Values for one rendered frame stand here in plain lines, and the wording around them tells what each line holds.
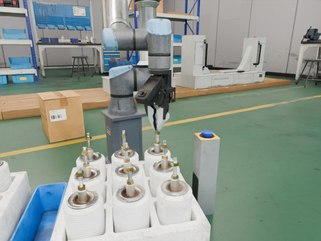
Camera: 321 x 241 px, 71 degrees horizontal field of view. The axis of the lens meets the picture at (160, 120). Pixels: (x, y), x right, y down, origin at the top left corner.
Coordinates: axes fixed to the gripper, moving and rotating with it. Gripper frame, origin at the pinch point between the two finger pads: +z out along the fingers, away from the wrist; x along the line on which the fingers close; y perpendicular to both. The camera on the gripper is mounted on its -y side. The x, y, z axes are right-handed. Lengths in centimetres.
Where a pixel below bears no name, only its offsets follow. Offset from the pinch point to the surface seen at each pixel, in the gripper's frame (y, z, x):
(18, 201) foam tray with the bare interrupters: -35, 21, 31
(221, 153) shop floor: 64, 34, -5
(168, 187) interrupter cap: -16.6, 9.3, -15.2
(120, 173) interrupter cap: -18.8, 9.0, 0.2
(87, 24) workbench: 365, -91, 463
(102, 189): -23.1, 13.2, 3.6
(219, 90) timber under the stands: 259, 29, 65
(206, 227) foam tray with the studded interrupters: -16.8, 16.8, -26.7
